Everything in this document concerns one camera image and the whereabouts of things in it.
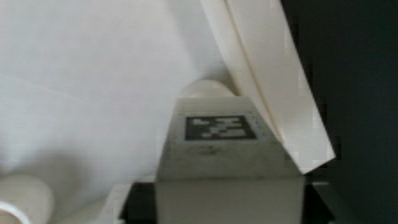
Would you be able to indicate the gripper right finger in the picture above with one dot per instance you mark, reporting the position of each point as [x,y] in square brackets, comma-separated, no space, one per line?
[318,213]

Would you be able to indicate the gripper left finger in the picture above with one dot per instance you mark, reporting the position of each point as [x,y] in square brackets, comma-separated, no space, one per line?
[138,207]

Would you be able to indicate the white table leg with tag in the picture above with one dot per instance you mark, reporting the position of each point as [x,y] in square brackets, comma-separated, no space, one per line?
[227,179]

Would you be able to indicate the white square tabletop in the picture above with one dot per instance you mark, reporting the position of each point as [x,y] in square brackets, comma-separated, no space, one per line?
[99,56]

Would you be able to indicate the white U-shaped obstacle fence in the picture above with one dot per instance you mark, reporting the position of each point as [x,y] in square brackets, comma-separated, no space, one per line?
[256,46]

